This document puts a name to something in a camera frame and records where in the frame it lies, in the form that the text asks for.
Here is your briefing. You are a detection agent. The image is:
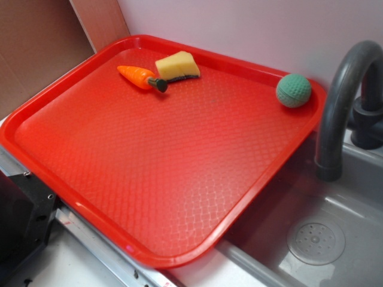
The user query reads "red plastic tray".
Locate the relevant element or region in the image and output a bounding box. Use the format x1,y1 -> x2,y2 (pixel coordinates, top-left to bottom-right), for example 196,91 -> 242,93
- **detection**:
1,35 -> 326,268

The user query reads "round sink drain cover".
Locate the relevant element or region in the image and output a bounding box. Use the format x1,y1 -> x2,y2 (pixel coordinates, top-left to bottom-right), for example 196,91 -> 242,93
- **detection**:
287,216 -> 346,265

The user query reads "green dimpled ball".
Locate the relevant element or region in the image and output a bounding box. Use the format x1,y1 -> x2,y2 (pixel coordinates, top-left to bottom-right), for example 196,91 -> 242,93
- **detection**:
276,74 -> 312,108

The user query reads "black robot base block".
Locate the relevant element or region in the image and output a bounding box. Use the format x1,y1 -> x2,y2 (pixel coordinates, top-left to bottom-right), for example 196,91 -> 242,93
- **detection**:
1,173 -> 57,264

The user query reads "yellow sponge with dark pad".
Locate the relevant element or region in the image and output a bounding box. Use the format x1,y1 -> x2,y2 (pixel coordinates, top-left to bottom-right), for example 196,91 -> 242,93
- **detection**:
155,51 -> 200,82

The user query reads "orange toy carrot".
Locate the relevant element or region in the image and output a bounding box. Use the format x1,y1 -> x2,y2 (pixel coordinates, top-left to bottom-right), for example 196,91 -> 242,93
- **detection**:
117,65 -> 168,93

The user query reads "brown cardboard panel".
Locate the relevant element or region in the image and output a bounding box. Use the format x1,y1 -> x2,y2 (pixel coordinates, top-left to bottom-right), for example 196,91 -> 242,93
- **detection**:
1,1 -> 94,118

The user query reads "grey curved faucet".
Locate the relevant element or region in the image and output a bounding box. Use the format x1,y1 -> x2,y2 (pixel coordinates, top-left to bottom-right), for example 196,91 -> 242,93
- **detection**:
315,41 -> 382,182

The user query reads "grey plastic sink basin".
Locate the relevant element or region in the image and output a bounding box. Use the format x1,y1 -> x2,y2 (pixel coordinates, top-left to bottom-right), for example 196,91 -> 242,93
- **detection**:
217,137 -> 382,286

